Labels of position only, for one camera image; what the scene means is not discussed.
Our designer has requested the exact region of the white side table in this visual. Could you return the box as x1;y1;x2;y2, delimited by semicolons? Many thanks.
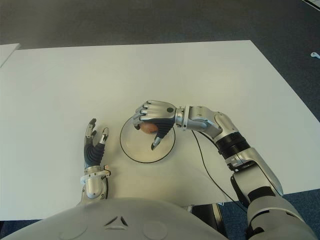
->
0;43;21;69

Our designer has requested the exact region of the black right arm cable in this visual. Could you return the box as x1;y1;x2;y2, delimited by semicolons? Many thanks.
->
191;129;248;208

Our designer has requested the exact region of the metal table leg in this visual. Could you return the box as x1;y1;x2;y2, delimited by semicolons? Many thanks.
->
181;202;226;227

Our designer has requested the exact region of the red yellow apple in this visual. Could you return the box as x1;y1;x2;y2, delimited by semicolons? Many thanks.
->
138;122;160;135

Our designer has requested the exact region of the grey robot torso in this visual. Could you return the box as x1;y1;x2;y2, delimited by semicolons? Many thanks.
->
0;197;232;240

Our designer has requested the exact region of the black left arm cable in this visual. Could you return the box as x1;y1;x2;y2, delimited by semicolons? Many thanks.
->
104;172;111;200

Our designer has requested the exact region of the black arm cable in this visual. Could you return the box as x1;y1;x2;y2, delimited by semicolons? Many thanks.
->
104;172;111;200
191;129;248;208

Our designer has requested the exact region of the white plate black rim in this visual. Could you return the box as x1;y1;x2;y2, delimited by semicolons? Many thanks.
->
119;116;176;164

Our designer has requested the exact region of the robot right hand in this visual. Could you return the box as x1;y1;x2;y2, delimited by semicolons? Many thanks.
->
132;99;178;151

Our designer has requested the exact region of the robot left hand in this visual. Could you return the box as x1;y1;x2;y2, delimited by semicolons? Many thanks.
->
82;118;111;170

